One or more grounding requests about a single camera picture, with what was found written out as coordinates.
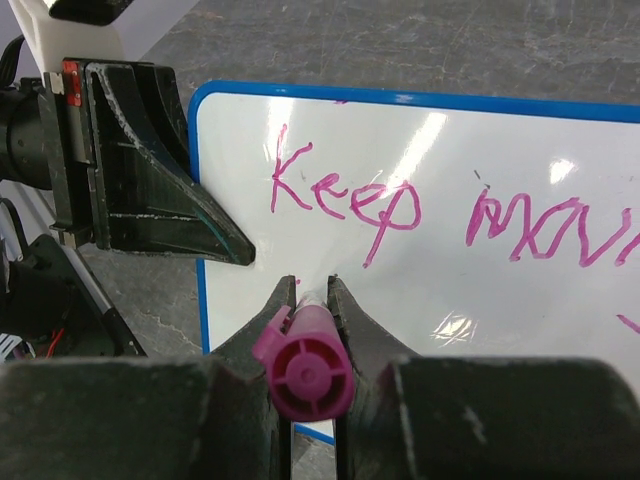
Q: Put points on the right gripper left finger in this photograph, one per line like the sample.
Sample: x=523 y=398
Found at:
x=203 y=417

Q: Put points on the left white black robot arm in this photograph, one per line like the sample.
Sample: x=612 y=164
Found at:
x=51 y=306

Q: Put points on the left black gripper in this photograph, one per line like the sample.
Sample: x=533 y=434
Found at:
x=116 y=140

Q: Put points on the blue framed whiteboard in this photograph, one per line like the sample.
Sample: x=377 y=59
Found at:
x=464 y=225

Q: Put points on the magenta marker cap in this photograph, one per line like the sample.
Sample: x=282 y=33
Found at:
x=308 y=371

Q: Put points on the white marker pen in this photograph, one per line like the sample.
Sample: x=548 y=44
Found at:
x=311 y=298

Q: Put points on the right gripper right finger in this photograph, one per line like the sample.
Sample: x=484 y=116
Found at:
x=496 y=417

